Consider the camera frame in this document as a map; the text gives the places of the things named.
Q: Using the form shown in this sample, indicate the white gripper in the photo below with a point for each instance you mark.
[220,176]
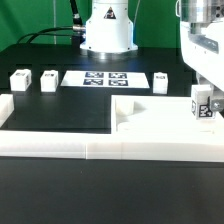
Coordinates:
[205,54]

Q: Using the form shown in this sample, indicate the white square table top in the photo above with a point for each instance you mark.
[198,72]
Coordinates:
[162,115]

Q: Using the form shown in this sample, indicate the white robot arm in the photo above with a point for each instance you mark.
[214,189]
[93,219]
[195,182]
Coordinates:
[109,34]

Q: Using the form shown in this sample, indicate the white sheet with markers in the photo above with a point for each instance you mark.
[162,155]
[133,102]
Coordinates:
[105,79]

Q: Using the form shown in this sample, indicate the white U-shaped obstacle fence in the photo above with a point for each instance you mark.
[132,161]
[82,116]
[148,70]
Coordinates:
[203,147]

